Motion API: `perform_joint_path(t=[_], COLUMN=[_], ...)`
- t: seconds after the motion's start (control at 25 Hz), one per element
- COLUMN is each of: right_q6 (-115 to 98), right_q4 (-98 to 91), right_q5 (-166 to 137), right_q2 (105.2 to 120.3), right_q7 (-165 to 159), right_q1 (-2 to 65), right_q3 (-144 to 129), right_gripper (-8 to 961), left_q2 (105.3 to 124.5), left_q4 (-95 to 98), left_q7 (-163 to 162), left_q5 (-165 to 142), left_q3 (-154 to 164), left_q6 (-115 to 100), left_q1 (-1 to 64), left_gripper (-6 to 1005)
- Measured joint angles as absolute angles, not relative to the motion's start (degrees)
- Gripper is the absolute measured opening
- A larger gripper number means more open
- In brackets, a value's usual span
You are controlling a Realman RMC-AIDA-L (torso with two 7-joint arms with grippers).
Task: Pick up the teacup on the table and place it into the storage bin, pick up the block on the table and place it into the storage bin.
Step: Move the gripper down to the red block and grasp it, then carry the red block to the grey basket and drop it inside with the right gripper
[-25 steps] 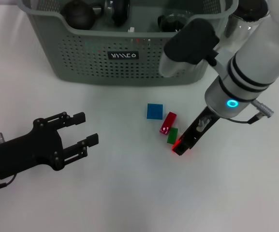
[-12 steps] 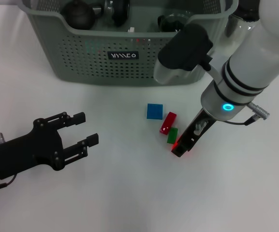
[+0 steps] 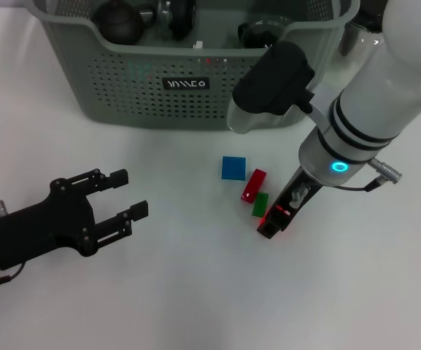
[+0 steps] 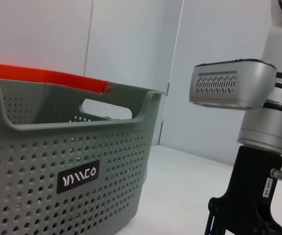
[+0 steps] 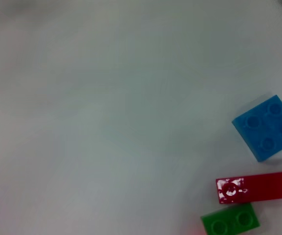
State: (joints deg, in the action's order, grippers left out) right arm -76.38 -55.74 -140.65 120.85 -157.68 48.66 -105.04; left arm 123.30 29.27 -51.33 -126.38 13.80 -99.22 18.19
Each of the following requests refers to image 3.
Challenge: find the green toy brick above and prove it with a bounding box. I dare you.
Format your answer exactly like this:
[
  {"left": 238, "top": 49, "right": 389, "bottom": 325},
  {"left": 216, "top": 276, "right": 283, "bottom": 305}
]
[{"left": 250, "top": 192, "right": 270, "bottom": 217}]

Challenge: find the dark clay teapot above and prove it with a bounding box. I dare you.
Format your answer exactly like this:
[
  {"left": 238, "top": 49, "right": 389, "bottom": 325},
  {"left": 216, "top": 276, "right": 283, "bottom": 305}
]
[{"left": 92, "top": 0, "right": 156, "bottom": 47}]

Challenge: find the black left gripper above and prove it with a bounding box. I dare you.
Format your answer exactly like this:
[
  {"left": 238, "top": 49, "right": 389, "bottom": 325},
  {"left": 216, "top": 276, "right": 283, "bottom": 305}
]
[{"left": 0, "top": 168, "right": 150, "bottom": 271}]

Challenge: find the silver right arm cable plug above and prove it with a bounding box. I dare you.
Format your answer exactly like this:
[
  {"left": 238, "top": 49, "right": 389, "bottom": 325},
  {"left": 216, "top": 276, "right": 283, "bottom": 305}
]
[{"left": 367, "top": 156, "right": 404, "bottom": 184}]

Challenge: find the blue square toy plate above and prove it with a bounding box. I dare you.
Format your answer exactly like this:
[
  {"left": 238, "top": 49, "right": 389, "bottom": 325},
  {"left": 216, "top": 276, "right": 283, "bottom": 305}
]
[{"left": 220, "top": 155, "right": 247, "bottom": 181}]

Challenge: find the silver right gripper cable connector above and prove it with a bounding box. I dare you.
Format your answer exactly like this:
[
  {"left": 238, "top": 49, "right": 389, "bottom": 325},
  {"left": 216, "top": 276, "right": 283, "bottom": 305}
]
[{"left": 289, "top": 184, "right": 309, "bottom": 209}]

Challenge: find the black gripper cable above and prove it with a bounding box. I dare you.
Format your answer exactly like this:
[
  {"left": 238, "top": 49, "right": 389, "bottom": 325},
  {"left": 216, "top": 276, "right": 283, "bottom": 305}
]
[
  {"left": 336, "top": 177, "right": 381, "bottom": 193},
  {"left": 0, "top": 261, "right": 28, "bottom": 289}
]

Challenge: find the dark red long toy brick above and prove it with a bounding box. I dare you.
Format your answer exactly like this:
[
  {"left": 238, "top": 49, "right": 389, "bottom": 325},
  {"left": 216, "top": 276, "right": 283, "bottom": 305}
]
[{"left": 239, "top": 168, "right": 269, "bottom": 205}]

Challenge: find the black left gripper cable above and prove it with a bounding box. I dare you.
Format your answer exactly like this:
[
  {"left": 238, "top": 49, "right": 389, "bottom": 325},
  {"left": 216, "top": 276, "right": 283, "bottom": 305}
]
[{"left": 0, "top": 261, "right": 28, "bottom": 289}]

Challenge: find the glass carafe with black lid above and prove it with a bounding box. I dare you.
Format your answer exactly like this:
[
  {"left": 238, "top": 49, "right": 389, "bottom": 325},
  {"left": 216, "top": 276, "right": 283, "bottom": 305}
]
[{"left": 337, "top": 0, "right": 386, "bottom": 58}]

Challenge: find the grey-green perforated storage bin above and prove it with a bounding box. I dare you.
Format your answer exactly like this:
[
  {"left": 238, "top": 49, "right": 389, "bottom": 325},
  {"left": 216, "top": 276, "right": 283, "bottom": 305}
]
[{"left": 31, "top": 0, "right": 360, "bottom": 131}]

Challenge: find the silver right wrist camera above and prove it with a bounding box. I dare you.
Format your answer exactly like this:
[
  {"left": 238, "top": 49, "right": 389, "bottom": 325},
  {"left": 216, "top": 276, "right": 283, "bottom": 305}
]
[{"left": 227, "top": 40, "right": 316, "bottom": 135}]

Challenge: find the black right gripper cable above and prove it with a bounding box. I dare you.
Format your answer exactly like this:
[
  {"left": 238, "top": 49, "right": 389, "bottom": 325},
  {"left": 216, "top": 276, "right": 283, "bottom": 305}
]
[{"left": 336, "top": 177, "right": 381, "bottom": 193}]

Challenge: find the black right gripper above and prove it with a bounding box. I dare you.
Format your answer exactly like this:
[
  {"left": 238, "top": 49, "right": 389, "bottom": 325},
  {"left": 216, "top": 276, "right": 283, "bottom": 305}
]
[{"left": 256, "top": 164, "right": 323, "bottom": 241}]

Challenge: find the large red toy brick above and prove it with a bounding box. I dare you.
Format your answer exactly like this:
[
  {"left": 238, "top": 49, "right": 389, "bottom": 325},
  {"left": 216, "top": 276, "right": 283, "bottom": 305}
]
[{"left": 259, "top": 205, "right": 292, "bottom": 226}]

